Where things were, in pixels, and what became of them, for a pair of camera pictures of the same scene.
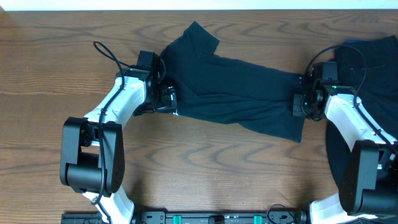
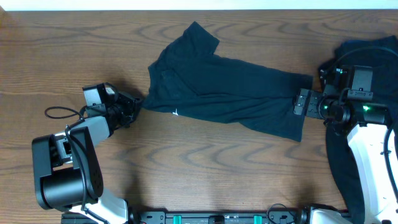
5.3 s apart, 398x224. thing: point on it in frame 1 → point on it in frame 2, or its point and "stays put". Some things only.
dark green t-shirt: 213,88 stays put
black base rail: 300,216 stays put
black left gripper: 167,103 → 132,105
